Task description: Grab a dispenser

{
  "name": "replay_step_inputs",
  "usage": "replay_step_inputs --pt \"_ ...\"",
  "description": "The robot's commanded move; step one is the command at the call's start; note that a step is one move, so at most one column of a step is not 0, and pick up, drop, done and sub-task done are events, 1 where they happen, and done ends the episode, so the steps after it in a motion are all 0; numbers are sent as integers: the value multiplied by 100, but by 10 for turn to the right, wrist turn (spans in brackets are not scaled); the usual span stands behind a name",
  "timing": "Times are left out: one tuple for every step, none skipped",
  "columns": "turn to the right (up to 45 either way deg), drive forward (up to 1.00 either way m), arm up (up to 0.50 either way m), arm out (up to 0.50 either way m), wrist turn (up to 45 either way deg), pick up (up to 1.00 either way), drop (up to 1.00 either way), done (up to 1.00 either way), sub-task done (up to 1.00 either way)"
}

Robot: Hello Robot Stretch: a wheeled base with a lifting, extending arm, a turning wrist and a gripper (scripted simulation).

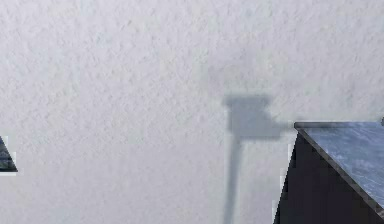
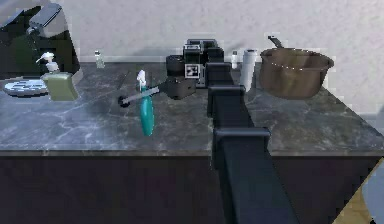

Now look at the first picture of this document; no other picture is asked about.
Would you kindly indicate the dark grey triangular object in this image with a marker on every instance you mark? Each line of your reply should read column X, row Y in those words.
column 4, row 160

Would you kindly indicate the dark cabinet with marble top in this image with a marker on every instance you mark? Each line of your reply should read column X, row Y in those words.
column 320, row 186

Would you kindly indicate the small grey object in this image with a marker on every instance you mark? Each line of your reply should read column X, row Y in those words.
column 382, row 121

